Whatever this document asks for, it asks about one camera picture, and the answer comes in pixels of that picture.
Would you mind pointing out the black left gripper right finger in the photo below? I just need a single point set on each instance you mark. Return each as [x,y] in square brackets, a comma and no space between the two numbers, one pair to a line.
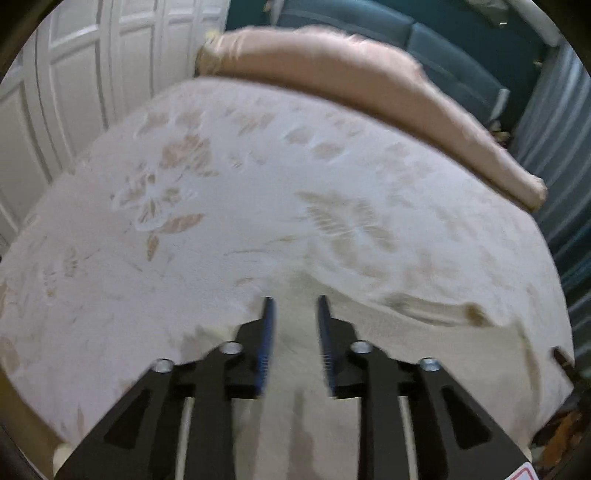
[416,420]

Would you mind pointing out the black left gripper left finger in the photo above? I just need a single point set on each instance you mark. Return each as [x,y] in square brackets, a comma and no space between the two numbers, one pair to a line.
[175,422]

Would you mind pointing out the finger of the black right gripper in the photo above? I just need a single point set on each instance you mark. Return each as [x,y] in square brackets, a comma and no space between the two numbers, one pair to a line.
[565,365]

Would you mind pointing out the cream knitted sweater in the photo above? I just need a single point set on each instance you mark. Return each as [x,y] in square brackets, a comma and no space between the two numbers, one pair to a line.
[297,430]

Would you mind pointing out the butterfly pattern bed cover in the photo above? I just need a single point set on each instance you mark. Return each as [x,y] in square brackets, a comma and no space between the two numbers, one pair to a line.
[174,225]

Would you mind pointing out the grey striped curtain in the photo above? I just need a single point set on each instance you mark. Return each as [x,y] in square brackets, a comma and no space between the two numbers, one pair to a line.
[552,141]

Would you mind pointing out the teal upholstered headboard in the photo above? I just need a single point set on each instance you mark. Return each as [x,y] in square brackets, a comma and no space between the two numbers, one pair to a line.
[491,71]

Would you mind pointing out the white panelled wardrobe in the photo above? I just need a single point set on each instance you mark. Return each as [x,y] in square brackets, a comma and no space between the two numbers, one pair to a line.
[87,66]

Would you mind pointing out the pink rolled duvet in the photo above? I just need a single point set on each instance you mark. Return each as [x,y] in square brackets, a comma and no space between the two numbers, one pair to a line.
[374,78]

